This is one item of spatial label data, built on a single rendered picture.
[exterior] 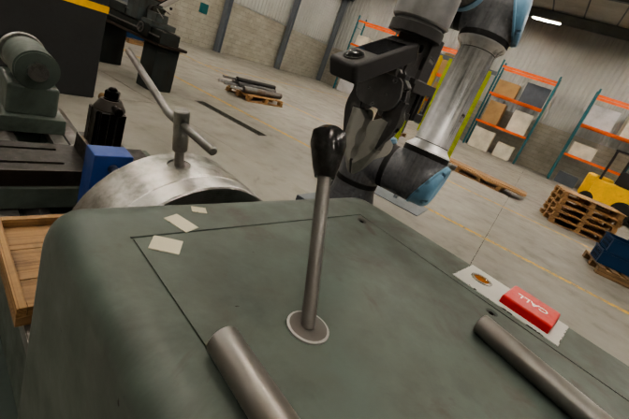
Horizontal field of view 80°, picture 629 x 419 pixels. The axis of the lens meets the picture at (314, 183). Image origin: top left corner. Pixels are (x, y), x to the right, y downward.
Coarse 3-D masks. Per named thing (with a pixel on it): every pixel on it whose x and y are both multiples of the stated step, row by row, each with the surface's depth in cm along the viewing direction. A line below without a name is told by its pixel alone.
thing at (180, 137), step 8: (176, 112) 52; (184, 112) 52; (176, 120) 52; (184, 120) 52; (176, 128) 53; (176, 136) 53; (184, 136) 54; (176, 144) 54; (184, 144) 54; (176, 152) 55; (176, 160) 55
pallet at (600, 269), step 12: (612, 240) 559; (624, 240) 582; (588, 252) 612; (600, 252) 573; (612, 252) 558; (624, 252) 552; (600, 264) 565; (612, 264) 562; (624, 264) 556; (612, 276) 547; (624, 276) 550
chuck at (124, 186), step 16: (144, 160) 56; (160, 160) 56; (192, 160) 59; (208, 160) 63; (112, 176) 54; (128, 176) 53; (144, 176) 53; (160, 176) 53; (176, 176) 53; (192, 176) 54; (208, 176) 55; (224, 176) 58; (96, 192) 52; (112, 192) 51; (128, 192) 51; (144, 192) 50; (80, 208) 52; (96, 208) 50
